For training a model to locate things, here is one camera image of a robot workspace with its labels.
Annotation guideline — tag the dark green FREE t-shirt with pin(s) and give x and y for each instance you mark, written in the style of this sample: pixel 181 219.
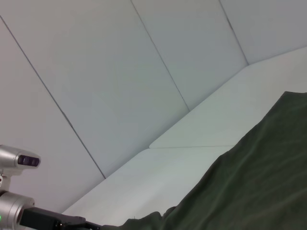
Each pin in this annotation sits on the dark green FREE t-shirt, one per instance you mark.
pixel 251 179

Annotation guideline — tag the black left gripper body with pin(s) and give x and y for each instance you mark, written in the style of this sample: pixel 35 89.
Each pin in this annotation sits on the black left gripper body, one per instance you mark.
pixel 52 221

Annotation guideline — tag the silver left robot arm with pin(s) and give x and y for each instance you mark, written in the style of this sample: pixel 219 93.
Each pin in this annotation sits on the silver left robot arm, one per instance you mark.
pixel 12 210

